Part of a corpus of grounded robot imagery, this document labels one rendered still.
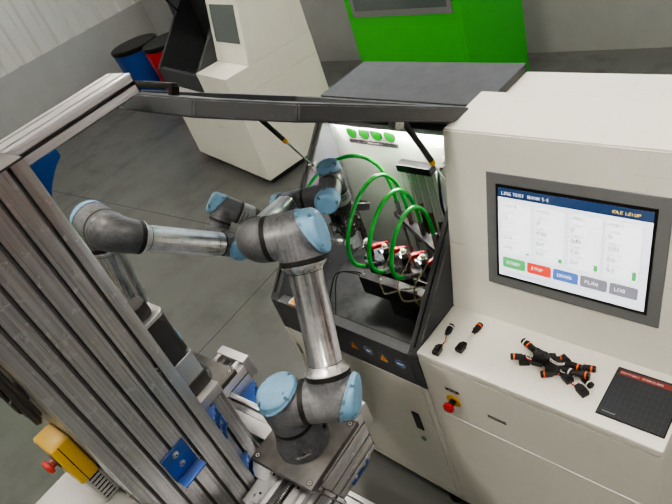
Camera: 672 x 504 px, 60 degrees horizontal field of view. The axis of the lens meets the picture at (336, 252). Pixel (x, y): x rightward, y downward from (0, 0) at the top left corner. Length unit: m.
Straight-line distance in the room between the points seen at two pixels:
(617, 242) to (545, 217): 0.19
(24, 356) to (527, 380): 1.23
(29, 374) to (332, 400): 0.66
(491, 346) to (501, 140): 0.60
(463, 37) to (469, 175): 2.82
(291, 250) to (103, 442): 0.59
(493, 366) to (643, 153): 0.70
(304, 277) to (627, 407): 0.86
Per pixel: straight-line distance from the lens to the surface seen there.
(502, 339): 1.83
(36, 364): 1.29
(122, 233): 1.68
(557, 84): 1.99
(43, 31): 8.59
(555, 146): 1.56
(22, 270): 1.23
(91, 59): 8.79
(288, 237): 1.38
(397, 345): 1.92
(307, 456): 1.63
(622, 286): 1.64
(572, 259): 1.65
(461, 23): 4.42
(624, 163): 1.51
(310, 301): 1.41
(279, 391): 1.51
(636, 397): 1.69
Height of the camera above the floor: 2.34
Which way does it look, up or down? 36 degrees down
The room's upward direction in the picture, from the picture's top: 22 degrees counter-clockwise
